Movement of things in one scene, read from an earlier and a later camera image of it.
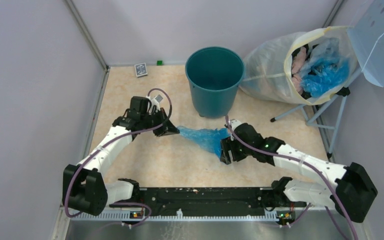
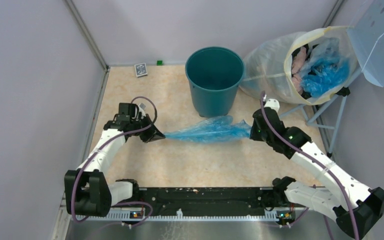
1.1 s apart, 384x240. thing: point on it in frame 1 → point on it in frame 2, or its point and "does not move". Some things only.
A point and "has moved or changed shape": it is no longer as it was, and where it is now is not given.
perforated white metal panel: (377, 37) does not move
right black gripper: (226, 145) → (253, 134)
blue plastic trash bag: (208, 139) has moved or changed shape
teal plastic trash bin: (215, 73) does not move
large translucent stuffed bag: (311, 66) does not move
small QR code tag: (140, 69) does not move
